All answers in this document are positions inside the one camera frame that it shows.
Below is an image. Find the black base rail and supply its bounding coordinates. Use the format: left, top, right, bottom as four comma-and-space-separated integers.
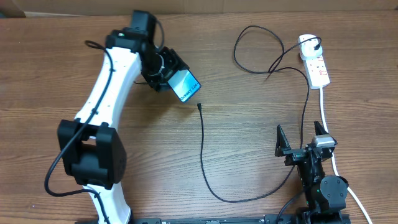
74, 213, 351, 224

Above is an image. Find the black Galaxy smartphone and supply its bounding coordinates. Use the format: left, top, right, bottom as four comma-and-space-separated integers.
167, 70, 201, 103

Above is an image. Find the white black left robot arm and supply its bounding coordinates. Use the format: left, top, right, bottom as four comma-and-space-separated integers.
56, 11, 201, 223

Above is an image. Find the white charger plug adapter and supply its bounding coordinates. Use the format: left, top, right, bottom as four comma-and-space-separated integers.
298, 34, 323, 61

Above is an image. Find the white power strip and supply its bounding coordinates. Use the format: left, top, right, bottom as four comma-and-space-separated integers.
303, 55, 330, 89

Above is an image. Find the white power strip cord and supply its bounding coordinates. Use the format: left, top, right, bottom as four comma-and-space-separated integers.
318, 86, 373, 224

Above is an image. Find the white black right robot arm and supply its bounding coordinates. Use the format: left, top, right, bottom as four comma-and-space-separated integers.
275, 121, 351, 224

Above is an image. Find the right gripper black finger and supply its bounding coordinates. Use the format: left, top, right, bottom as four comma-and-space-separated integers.
275, 125, 291, 156
314, 121, 328, 136

